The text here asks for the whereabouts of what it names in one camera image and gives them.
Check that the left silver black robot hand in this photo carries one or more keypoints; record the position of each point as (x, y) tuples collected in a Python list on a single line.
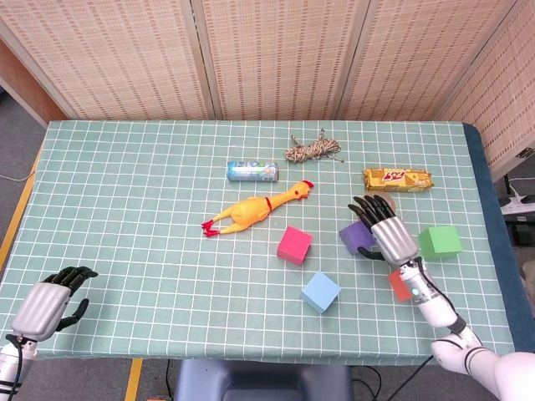
[(39, 305)]

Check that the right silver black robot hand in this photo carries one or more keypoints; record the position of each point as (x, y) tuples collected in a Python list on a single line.
[(393, 240)]

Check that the purple foam cube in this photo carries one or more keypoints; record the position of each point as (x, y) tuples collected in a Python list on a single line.
[(355, 236)]

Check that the green foam cube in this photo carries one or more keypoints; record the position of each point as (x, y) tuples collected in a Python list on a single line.
[(441, 242)]

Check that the orange foam cube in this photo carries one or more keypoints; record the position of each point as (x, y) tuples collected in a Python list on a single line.
[(397, 288)]

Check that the light blue foam cube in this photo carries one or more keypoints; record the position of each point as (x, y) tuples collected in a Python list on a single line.
[(321, 292)]

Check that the pink foam cube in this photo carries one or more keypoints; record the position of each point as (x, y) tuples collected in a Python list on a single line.
[(294, 246)]

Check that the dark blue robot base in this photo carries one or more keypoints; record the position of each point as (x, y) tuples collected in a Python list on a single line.
[(259, 382)]

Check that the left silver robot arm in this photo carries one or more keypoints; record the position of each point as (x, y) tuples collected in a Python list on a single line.
[(9, 367)]

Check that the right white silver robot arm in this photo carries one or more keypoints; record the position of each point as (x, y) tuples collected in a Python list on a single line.
[(439, 309)]

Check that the clear packing tape roll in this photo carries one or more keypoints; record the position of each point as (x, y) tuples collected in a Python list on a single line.
[(392, 203)]

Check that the yellow snack package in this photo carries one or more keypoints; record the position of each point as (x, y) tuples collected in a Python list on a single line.
[(397, 179)]

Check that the yellow floor tape strip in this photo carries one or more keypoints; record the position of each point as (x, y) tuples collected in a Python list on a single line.
[(14, 221), (134, 380)]

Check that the dark blue table edge padding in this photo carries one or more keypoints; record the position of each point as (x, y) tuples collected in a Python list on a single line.
[(495, 200)]

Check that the green checkered tablecloth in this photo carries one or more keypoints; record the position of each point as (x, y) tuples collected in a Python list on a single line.
[(146, 250)]

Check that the black box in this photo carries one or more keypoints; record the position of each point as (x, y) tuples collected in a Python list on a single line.
[(518, 231)]

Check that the white power strip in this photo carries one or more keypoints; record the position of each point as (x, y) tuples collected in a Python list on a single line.
[(518, 204)]

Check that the yellow rubber chicken toy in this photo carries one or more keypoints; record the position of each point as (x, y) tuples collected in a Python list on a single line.
[(248, 211)]

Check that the blue drink can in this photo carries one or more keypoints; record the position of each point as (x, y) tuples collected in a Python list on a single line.
[(253, 171)]

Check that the woven bamboo screen panel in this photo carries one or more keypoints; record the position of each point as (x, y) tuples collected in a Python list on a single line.
[(280, 54), (418, 54), (510, 96), (104, 54)]

